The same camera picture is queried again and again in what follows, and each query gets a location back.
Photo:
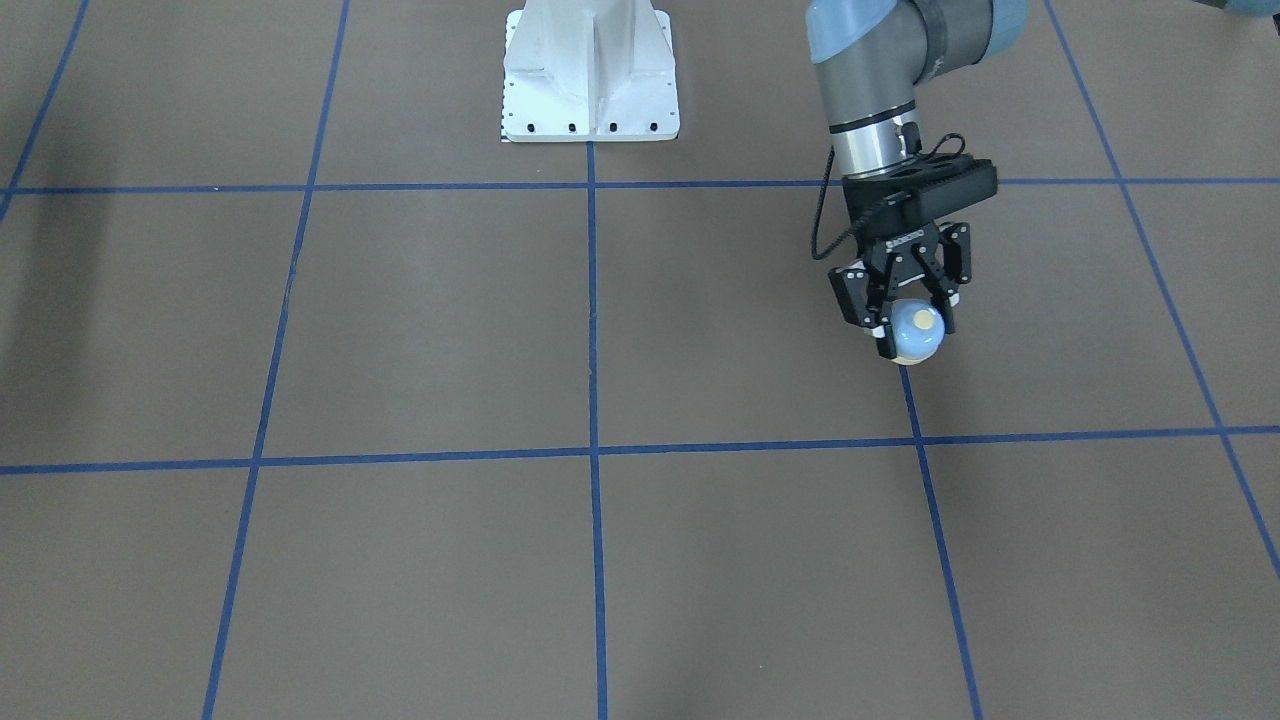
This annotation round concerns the brown paper table cover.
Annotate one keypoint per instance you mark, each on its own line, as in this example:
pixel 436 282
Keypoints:
pixel 320 402

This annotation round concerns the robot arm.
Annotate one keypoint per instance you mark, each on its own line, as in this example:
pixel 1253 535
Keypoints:
pixel 870 57

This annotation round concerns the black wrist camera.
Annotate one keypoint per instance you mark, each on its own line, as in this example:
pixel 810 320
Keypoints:
pixel 922 192

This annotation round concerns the white camera pillar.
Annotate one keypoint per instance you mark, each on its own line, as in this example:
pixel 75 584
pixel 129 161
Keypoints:
pixel 589 71

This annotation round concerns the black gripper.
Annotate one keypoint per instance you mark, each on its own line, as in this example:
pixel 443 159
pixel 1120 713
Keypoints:
pixel 908 252

